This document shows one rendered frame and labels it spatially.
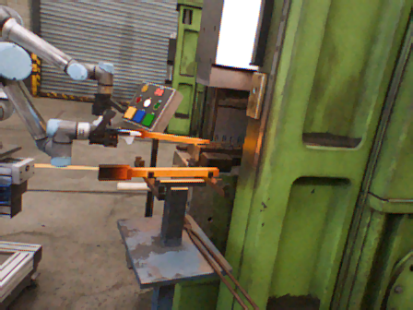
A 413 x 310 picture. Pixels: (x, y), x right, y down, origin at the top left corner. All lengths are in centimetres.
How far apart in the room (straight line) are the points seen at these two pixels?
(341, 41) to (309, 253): 86
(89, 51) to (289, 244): 845
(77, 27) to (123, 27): 105
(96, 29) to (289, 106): 847
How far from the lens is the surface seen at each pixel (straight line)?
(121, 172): 107
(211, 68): 149
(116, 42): 943
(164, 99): 199
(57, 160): 153
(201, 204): 147
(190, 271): 110
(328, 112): 137
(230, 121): 184
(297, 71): 121
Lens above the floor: 135
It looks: 15 degrees down
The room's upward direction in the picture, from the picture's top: 9 degrees clockwise
